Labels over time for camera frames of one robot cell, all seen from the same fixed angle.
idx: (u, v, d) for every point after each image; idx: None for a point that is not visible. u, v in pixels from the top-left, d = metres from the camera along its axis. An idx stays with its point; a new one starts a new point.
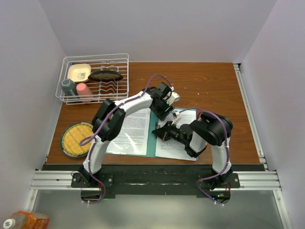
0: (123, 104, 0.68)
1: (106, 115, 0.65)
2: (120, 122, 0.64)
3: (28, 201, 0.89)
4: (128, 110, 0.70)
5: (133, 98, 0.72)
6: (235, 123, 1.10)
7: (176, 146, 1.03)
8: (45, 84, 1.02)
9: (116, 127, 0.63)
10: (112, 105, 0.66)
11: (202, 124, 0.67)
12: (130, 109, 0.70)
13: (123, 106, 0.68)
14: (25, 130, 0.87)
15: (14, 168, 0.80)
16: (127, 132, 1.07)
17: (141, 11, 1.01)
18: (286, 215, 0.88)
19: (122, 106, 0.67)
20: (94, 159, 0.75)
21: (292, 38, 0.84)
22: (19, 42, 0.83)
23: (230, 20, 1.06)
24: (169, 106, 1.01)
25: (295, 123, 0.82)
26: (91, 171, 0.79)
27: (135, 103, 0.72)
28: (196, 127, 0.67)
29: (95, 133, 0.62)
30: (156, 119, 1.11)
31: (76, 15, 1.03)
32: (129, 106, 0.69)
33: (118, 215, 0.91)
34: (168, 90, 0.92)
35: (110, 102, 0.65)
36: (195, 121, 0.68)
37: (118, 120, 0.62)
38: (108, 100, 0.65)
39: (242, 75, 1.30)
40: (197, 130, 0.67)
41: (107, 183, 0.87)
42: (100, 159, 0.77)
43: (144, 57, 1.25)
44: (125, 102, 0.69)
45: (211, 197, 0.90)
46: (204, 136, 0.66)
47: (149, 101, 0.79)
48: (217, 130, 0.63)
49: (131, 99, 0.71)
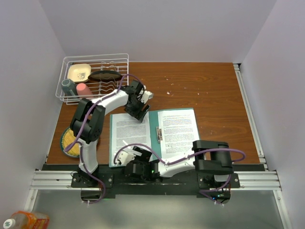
0: (100, 102, 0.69)
1: (85, 114, 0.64)
2: (101, 119, 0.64)
3: (28, 201, 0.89)
4: (107, 107, 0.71)
5: (109, 96, 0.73)
6: (234, 124, 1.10)
7: (182, 147, 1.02)
8: (45, 85, 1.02)
9: (97, 126, 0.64)
10: (89, 103, 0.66)
11: (211, 165, 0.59)
12: (107, 108, 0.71)
13: (100, 103, 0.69)
14: (25, 130, 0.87)
15: (13, 168, 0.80)
16: (128, 140, 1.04)
17: (141, 10, 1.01)
18: (286, 215, 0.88)
19: (100, 103, 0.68)
20: (87, 160, 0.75)
21: (292, 39, 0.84)
22: (20, 42, 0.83)
23: (230, 19, 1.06)
24: (144, 104, 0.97)
25: (295, 123, 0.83)
26: (88, 171, 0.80)
27: (113, 100, 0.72)
28: (211, 169, 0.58)
29: (76, 136, 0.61)
30: (155, 125, 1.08)
31: (76, 15, 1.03)
32: (107, 102, 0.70)
33: (118, 215, 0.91)
34: (141, 87, 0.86)
35: (87, 101, 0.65)
36: (203, 164, 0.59)
37: (98, 118, 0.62)
38: (84, 100, 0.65)
39: (242, 75, 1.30)
40: (210, 172, 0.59)
41: (107, 183, 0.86)
42: (93, 157, 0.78)
43: (144, 57, 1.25)
44: (102, 99, 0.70)
45: (211, 197, 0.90)
46: (219, 173, 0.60)
47: (126, 98, 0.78)
48: (228, 162, 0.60)
49: (106, 96, 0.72)
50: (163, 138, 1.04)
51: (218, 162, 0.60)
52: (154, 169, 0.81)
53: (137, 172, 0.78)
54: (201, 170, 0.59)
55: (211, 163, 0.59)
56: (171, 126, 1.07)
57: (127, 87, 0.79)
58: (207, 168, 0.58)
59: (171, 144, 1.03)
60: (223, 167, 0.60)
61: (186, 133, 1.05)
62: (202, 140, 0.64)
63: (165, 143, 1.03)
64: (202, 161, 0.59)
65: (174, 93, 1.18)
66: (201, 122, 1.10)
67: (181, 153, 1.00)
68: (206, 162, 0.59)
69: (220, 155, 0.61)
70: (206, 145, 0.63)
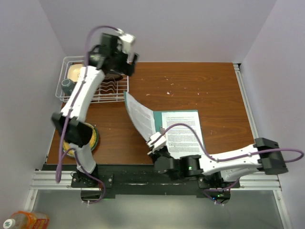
0: (71, 111, 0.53)
1: (62, 128, 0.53)
2: (83, 130, 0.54)
3: (28, 201, 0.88)
4: (83, 109, 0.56)
5: (78, 92, 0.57)
6: (234, 124, 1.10)
7: (186, 148, 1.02)
8: (45, 85, 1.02)
9: (82, 134, 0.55)
10: (61, 116, 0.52)
11: (277, 164, 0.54)
12: (84, 108, 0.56)
13: (73, 112, 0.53)
14: (25, 130, 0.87)
15: (13, 168, 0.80)
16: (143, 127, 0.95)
17: (141, 11, 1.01)
18: (286, 215, 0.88)
19: (72, 112, 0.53)
20: (84, 162, 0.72)
21: (292, 39, 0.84)
22: (20, 42, 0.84)
23: (230, 20, 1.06)
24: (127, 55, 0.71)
25: (295, 123, 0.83)
26: (88, 172, 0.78)
27: (85, 97, 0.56)
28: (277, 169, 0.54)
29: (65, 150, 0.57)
30: (159, 124, 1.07)
31: (76, 15, 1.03)
32: (79, 106, 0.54)
33: (118, 215, 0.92)
34: (114, 38, 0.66)
35: (58, 116, 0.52)
36: (271, 163, 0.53)
37: (80, 129, 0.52)
38: (55, 114, 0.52)
39: (242, 75, 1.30)
40: (273, 171, 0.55)
41: (107, 183, 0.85)
42: (88, 156, 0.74)
43: (144, 57, 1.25)
44: (72, 104, 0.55)
45: (211, 197, 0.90)
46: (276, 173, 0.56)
47: (99, 75, 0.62)
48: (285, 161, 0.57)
49: (76, 94, 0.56)
50: (167, 138, 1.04)
51: (279, 161, 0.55)
52: (191, 164, 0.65)
53: (175, 168, 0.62)
54: (268, 170, 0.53)
55: (277, 161, 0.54)
56: (175, 128, 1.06)
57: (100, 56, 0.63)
58: (274, 167, 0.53)
59: (173, 144, 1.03)
60: (282, 166, 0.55)
61: (189, 135, 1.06)
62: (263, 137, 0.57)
63: (168, 142, 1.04)
64: (269, 160, 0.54)
65: (174, 93, 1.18)
66: (201, 122, 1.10)
67: (185, 153, 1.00)
68: (274, 162, 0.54)
69: (278, 155, 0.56)
70: (268, 143, 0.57)
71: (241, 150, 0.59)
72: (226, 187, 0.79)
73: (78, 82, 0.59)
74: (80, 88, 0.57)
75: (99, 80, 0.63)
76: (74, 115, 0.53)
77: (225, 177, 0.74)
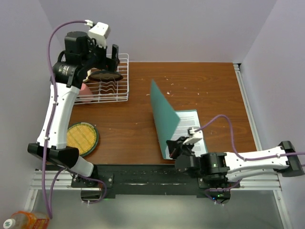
0: (49, 140, 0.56)
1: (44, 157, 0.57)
2: (63, 154, 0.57)
3: (28, 201, 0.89)
4: (60, 136, 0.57)
5: (53, 119, 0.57)
6: (234, 123, 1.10)
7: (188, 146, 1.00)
8: (45, 85, 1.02)
9: (65, 161, 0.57)
10: (39, 147, 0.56)
11: (301, 166, 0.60)
12: (62, 132, 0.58)
13: (50, 140, 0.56)
14: (25, 130, 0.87)
15: (13, 168, 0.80)
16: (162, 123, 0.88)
17: (141, 10, 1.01)
18: (286, 215, 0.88)
19: (49, 141, 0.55)
20: (80, 169, 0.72)
21: (292, 39, 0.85)
22: (20, 42, 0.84)
23: (230, 20, 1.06)
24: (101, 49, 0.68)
25: (295, 123, 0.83)
26: (88, 176, 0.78)
27: (59, 123, 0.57)
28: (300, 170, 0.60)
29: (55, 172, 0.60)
30: None
31: (76, 15, 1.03)
32: (55, 133, 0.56)
33: (118, 215, 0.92)
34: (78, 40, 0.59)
35: (36, 148, 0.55)
36: (298, 166, 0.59)
37: (58, 158, 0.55)
38: (32, 146, 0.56)
39: (242, 75, 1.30)
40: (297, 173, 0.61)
41: (107, 183, 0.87)
42: (84, 162, 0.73)
43: (144, 57, 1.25)
44: (47, 133, 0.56)
45: (211, 197, 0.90)
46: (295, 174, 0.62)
47: (70, 94, 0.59)
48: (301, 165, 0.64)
49: (51, 121, 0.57)
50: None
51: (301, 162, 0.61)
52: (214, 161, 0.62)
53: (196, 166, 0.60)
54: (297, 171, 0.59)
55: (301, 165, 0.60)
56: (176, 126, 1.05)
57: (69, 70, 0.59)
58: (301, 169, 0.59)
59: None
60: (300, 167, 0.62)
61: None
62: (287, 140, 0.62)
63: None
64: (296, 163, 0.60)
65: (174, 93, 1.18)
66: (201, 122, 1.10)
67: None
68: (299, 165, 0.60)
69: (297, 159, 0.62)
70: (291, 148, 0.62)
71: (269, 152, 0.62)
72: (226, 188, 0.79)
73: (50, 103, 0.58)
74: (53, 113, 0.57)
75: (73, 95, 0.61)
76: (52, 145, 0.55)
77: (230, 177, 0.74)
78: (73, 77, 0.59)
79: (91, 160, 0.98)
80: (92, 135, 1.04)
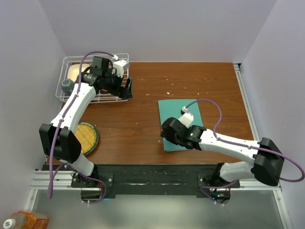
0: (63, 121, 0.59)
1: (51, 140, 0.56)
2: (73, 140, 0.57)
3: (28, 202, 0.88)
4: (74, 121, 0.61)
5: (70, 105, 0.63)
6: (234, 124, 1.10)
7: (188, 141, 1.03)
8: (45, 84, 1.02)
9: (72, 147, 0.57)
10: (52, 128, 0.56)
11: (270, 168, 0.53)
12: (75, 119, 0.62)
13: (63, 123, 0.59)
14: (25, 130, 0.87)
15: (13, 168, 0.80)
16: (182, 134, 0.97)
17: (141, 11, 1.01)
18: (286, 215, 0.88)
19: (63, 123, 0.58)
20: (81, 167, 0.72)
21: (292, 39, 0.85)
22: (20, 42, 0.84)
23: (230, 20, 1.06)
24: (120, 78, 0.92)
25: (295, 124, 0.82)
26: (88, 174, 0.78)
27: (76, 109, 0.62)
28: (265, 171, 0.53)
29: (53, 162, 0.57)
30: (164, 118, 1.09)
31: (76, 15, 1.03)
32: (70, 117, 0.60)
33: (118, 215, 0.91)
34: (106, 62, 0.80)
35: (48, 128, 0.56)
36: (264, 162, 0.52)
37: (68, 140, 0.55)
38: (45, 126, 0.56)
39: (242, 75, 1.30)
40: (263, 172, 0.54)
41: (107, 183, 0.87)
42: (85, 161, 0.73)
43: (144, 57, 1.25)
44: (63, 115, 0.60)
45: (211, 197, 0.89)
46: (265, 177, 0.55)
47: (91, 93, 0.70)
48: (279, 173, 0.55)
49: (68, 107, 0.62)
50: None
51: (274, 169, 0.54)
52: (194, 131, 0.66)
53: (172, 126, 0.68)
54: (258, 166, 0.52)
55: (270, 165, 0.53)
56: None
57: (92, 78, 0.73)
58: (265, 166, 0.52)
59: None
60: (274, 176, 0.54)
61: None
62: (270, 140, 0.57)
63: None
64: (264, 158, 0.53)
65: (174, 93, 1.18)
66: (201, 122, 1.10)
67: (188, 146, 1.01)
68: (267, 162, 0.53)
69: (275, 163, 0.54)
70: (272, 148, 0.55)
71: (244, 141, 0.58)
72: (224, 185, 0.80)
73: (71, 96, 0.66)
74: (73, 100, 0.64)
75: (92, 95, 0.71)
76: (64, 126, 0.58)
77: (222, 172, 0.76)
78: (94, 83, 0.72)
79: (92, 160, 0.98)
80: (92, 134, 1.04)
